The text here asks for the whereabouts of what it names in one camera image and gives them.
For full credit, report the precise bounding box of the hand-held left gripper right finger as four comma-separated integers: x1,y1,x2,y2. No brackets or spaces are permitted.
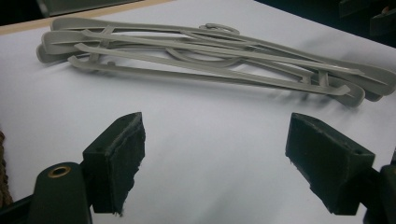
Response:
285,112,376,217

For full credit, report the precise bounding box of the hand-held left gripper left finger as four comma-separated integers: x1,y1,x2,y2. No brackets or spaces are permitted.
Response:
82,111,147,217

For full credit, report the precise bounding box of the grey plastic clothes hanger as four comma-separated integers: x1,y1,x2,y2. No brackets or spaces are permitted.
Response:
35,43,366,108
49,17,396,97
40,22,385,103

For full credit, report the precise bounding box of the brown woven basket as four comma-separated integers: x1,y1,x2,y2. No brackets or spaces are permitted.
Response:
0,130,14,209

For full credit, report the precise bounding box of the white table mat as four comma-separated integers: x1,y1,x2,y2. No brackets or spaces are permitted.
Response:
0,0,396,224

